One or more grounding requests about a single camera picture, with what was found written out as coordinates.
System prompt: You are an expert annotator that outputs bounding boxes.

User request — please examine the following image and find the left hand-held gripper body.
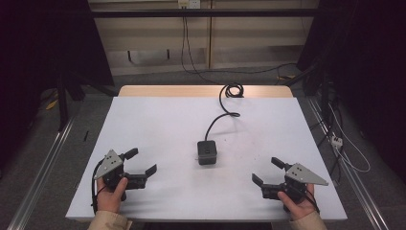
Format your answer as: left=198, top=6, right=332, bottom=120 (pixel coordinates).
left=93, top=149, right=147, bottom=202

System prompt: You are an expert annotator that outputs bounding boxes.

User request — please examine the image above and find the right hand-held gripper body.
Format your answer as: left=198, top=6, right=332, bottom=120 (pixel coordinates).
left=260, top=162, right=329, bottom=214

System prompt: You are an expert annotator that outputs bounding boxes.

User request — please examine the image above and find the person's right hand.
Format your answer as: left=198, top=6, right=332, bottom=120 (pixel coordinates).
left=277, top=183, right=317, bottom=221

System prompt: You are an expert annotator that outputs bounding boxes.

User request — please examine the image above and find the person's left hand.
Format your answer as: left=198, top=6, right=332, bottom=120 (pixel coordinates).
left=95, top=176, right=129, bottom=215

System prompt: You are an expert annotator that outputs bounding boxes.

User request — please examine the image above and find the white table mat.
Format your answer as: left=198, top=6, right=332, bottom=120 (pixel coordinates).
left=65, top=96, right=349, bottom=223

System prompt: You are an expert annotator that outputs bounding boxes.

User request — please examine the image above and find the white power strip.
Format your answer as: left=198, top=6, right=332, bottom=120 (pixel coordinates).
left=330, top=134, right=344, bottom=149

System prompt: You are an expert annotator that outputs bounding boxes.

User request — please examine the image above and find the small black box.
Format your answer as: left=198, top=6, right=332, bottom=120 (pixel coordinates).
left=196, top=140, right=218, bottom=166

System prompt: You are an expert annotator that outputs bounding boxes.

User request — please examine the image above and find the black metal stand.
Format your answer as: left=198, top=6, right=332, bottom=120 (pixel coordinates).
left=56, top=71, right=119, bottom=132

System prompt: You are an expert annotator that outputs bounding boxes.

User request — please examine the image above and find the black curtain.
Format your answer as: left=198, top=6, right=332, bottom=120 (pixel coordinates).
left=296, top=0, right=406, bottom=175
left=0, top=0, right=115, bottom=173

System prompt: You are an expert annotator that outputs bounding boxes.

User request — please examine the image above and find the black horizontal bar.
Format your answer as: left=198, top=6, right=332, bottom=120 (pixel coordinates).
left=90, top=8, right=320, bottom=18

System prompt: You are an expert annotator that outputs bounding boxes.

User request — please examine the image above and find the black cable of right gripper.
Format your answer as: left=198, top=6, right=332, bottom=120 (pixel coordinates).
left=295, top=186, right=321, bottom=215

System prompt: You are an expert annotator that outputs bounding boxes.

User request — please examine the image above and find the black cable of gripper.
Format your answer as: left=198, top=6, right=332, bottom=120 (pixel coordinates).
left=90, top=159, right=108, bottom=215
left=295, top=186, right=321, bottom=215

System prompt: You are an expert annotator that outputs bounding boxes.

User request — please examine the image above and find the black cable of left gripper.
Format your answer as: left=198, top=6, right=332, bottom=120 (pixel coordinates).
left=90, top=159, right=108, bottom=215

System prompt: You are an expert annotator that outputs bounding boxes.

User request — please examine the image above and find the aluminium floor rail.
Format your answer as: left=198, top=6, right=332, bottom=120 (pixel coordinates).
left=307, top=97, right=391, bottom=230
left=7, top=114, right=78, bottom=230

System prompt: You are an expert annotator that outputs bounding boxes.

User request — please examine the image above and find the white floor cable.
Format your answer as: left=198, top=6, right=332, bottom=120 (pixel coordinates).
left=327, top=103, right=372, bottom=174

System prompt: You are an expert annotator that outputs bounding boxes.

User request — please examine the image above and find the coiled black cable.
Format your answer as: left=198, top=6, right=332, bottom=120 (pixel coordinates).
left=204, top=81, right=245, bottom=143

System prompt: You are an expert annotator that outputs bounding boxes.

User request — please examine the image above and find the black hanging wall cable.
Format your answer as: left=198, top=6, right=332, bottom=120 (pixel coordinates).
left=180, top=16, right=298, bottom=85

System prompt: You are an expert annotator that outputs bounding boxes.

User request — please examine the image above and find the white wall socket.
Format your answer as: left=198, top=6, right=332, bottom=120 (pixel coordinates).
left=177, top=0, right=201, bottom=10

